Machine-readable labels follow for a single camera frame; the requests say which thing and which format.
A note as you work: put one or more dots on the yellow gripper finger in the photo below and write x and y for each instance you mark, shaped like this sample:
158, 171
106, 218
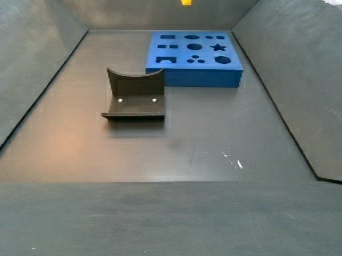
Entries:
186, 2

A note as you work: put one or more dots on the black curved plastic stand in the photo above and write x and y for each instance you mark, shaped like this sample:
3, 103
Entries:
138, 95

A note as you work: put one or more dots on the blue foam shape board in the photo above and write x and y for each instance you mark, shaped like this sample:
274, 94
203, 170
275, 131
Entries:
196, 58

